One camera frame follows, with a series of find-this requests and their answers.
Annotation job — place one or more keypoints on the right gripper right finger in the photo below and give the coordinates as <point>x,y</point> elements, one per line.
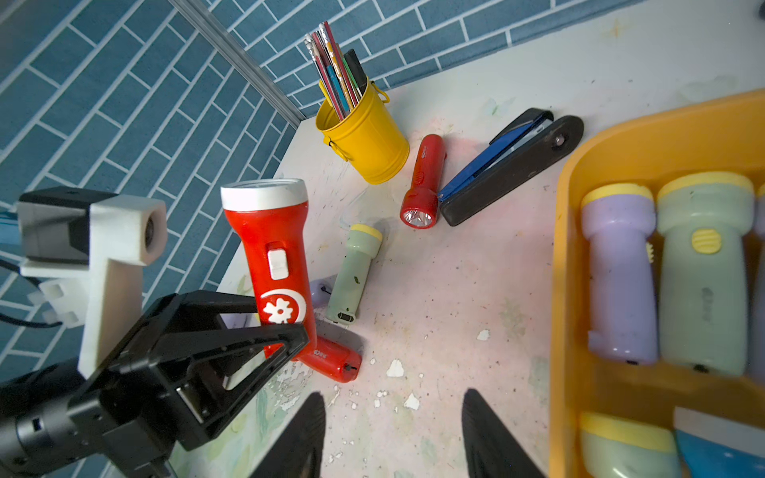
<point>490,448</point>

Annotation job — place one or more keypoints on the purple flashlight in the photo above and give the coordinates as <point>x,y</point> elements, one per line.
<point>756,349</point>
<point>321,291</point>
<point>617,221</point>

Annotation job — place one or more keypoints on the green flashlight yellow button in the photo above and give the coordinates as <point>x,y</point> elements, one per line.
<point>703,290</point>

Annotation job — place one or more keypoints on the yellow pen cup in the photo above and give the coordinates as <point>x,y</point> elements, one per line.
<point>368,138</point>

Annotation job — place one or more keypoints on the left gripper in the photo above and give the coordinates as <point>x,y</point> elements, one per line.
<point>165,384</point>

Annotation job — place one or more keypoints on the small red flashlight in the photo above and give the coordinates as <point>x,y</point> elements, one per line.
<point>420,204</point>

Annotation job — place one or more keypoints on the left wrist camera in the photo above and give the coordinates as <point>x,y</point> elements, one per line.
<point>89,249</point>

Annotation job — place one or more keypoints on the pens in cup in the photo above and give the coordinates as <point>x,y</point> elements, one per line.
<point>342,78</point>

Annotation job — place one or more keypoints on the red flashlight white rim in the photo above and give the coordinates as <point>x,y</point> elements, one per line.
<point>269,216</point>

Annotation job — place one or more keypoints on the blue black stapler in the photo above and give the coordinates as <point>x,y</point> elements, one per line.
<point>530,144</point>

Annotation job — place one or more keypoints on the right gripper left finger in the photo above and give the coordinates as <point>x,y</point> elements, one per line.
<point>298,451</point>

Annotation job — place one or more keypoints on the blue white flashlight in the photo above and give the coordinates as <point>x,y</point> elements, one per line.
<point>717,447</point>

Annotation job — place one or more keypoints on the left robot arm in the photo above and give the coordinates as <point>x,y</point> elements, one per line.
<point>38,435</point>

